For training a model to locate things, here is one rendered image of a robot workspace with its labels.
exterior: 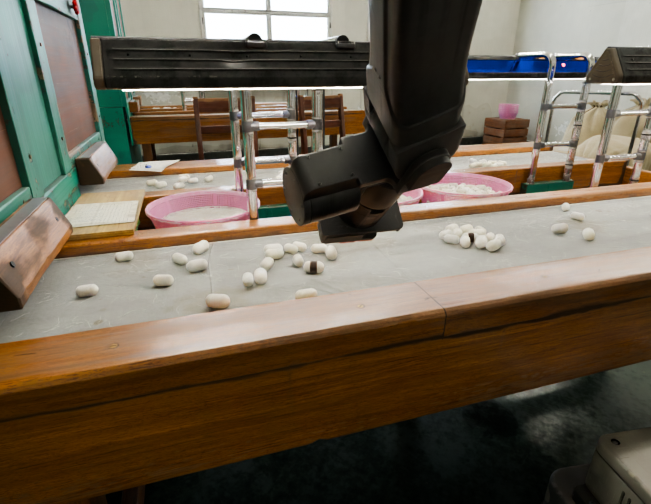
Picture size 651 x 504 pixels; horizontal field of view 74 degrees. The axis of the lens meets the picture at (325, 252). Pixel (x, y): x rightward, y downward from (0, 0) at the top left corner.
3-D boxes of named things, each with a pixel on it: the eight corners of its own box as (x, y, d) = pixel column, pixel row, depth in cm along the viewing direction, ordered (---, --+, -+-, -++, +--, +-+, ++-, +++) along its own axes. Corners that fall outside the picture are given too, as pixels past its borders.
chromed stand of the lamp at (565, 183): (572, 191, 152) (603, 51, 134) (525, 196, 146) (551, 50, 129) (533, 179, 168) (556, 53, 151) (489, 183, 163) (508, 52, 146)
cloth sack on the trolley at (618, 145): (667, 189, 336) (682, 139, 321) (597, 198, 312) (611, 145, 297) (601, 174, 384) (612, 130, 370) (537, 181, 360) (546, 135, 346)
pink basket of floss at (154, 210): (283, 233, 112) (281, 198, 109) (209, 271, 91) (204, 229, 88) (207, 217, 125) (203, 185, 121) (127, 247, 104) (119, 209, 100)
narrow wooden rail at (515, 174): (620, 189, 162) (628, 160, 158) (86, 242, 112) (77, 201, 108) (608, 186, 167) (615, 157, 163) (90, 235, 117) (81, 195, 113)
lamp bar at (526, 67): (610, 78, 155) (615, 56, 152) (459, 79, 138) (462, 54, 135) (591, 78, 162) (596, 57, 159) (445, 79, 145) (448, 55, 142)
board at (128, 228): (134, 234, 86) (133, 229, 86) (49, 243, 82) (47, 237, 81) (145, 193, 115) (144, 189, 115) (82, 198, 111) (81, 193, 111)
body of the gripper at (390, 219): (309, 191, 53) (323, 160, 46) (386, 186, 55) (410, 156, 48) (319, 241, 51) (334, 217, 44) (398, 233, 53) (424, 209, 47)
